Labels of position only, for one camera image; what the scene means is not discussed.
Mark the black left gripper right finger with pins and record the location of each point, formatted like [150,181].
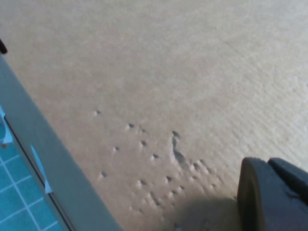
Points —
[293,178]

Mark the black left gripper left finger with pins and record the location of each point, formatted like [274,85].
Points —
[262,204]

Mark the green white-checked tablecloth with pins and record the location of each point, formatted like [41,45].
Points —
[14,192]

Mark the brown cardboard shoe box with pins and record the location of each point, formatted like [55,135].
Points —
[168,72]

